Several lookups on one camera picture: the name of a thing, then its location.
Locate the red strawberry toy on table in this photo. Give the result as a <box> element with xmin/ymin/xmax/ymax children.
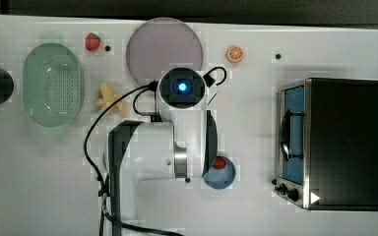
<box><xmin>85</xmin><ymin>32</ymin><xmax>100</xmax><ymax>51</ymax></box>

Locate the orange slice toy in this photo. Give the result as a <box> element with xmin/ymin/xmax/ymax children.
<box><xmin>225</xmin><ymin>46</ymin><xmax>243</xmax><ymax>63</ymax></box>

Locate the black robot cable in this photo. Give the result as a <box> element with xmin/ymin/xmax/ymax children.
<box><xmin>83</xmin><ymin>66</ymin><xmax>228</xmax><ymax>236</ymax></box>

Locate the silver toaster oven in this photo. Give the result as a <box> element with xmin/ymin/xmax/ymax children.
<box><xmin>272</xmin><ymin>78</ymin><xmax>378</xmax><ymax>211</ymax></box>

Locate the grey round plate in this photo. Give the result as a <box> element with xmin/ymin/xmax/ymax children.
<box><xmin>126</xmin><ymin>18</ymin><xmax>203</xmax><ymax>86</ymax></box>

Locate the yellow banana toy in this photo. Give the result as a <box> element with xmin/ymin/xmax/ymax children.
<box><xmin>94</xmin><ymin>83</ymin><xmax>127</xmax><ymax>118</ymax></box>

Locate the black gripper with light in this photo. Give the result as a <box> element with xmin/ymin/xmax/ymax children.
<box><xmin>158</xmin><ymin>68</ymin><xmax>206</xmax><ymax>109</ymax></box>

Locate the blue cup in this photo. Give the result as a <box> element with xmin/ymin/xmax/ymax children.
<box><xmin>203</xmin><ymin>156</ymin><xmax>236</xmax><ymax>190</ymax></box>

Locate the red strawberry in cup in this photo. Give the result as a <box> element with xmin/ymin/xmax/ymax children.
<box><xmin>213</xmin><ymin>157</ymin><xmax>226</xmax><ymax>169</ymax></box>

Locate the green perforated colander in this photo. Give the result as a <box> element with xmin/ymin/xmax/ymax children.
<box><xmin>22</xmin><ymin>34</ymin><xmax>84</xmax><ymax>135</ymax></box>

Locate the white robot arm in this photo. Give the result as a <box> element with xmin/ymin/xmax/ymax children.
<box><xmin>103</xmin><ymin>68</ymin><xmax>219</xmax><ymax>236</ymax></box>

